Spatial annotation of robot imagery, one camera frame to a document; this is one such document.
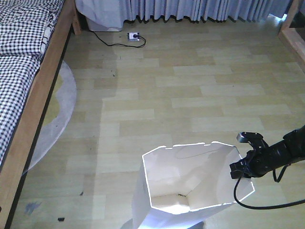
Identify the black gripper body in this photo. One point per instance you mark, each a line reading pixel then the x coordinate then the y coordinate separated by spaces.
pixel 260 161

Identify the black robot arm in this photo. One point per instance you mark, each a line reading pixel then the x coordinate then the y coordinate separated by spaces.
pixel 294 141

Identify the wooden bed frame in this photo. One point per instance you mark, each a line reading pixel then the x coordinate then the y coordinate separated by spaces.
pixel 25 137

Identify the grey round rug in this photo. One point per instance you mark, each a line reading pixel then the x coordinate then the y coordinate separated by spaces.
pixel 58 114

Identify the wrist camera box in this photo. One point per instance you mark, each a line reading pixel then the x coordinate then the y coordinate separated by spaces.
pixel 245 137

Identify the wooden desk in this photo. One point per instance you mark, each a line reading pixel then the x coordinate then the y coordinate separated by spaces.
pixel 294 38

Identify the black white checkered bedding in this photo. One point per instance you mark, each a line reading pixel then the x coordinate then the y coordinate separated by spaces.
pixel 26 27

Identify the floor power socket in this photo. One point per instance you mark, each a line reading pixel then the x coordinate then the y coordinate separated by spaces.
pixel 133 36

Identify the white curtain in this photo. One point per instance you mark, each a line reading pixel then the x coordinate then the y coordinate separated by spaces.
pixel 109 15

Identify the white trash bin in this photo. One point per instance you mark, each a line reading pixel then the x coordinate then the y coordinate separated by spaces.
pixel 182 185

